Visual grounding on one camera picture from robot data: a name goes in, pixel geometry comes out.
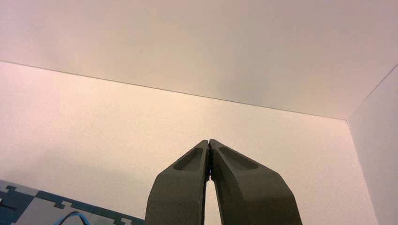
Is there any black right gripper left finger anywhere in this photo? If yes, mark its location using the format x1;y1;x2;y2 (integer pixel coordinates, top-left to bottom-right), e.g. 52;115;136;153
144;140;210;225

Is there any blue cable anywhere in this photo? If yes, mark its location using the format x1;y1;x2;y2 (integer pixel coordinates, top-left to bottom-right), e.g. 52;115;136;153
52;211;92;225

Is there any blue grey puzzle foam mat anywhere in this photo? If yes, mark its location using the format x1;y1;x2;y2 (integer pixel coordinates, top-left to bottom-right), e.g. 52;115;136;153
0;179;146;225

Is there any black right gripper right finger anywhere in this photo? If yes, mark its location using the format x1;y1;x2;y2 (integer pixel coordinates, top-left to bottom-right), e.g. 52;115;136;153
209;139;303;225

